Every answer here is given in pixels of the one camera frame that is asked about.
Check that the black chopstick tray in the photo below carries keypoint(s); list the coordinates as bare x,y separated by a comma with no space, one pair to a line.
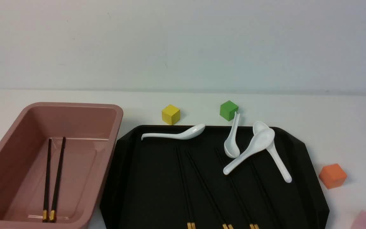
257,201
208,193
237,195
188,203

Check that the yellow cube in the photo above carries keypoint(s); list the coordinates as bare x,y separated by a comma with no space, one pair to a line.
171,114

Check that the white spoon far left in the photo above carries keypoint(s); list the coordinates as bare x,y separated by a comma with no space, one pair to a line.
188,134

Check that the green cube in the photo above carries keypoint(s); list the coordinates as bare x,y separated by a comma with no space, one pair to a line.
228,109

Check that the white spoon upright middle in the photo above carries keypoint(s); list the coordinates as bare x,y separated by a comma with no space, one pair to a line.
230,146

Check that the black plastic tray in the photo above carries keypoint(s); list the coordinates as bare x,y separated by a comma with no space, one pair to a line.
143,189

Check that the white spoon right underneath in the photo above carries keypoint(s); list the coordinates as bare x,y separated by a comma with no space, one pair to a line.
259,126

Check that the white spoon diagonal top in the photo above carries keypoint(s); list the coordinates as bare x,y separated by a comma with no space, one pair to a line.
258,143

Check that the orange cube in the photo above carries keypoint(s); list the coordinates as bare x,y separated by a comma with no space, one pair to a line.
332,176

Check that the black chopstick in bin right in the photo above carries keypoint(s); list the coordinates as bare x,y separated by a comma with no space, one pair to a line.
53,212

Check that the black chopstick in bin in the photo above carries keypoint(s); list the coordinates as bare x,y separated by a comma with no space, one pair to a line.
45,216
53,212

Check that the black chopstick in bin left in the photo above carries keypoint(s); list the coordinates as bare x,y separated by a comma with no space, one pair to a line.
45,216

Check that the pink plastic bin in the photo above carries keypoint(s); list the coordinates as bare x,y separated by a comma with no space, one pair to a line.
91,132

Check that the pink block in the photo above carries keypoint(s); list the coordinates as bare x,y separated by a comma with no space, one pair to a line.
359,221

